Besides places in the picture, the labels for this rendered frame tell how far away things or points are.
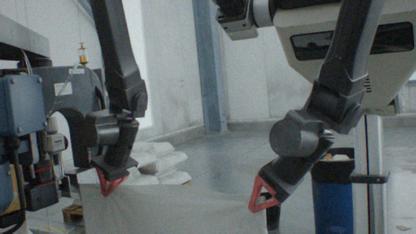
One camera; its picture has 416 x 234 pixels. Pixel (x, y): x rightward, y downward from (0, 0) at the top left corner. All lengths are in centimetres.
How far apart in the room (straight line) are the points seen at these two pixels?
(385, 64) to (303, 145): 52
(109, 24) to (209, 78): 883
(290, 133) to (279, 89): 857
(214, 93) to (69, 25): 422
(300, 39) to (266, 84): 824
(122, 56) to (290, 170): 40
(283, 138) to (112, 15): 40
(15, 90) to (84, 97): 47
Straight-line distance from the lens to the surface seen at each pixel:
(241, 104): 957
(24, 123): 66
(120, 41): 83
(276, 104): 924
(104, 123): 85
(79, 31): 678
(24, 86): 67
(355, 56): 63
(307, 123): 61
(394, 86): 114
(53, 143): 95
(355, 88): 66
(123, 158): 92
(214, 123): 966
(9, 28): 79
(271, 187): 72
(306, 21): 104
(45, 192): 101
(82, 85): 110
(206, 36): 965
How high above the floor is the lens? 127
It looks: 6 degrees down
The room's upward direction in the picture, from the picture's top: 6 degrees counter-clockwise
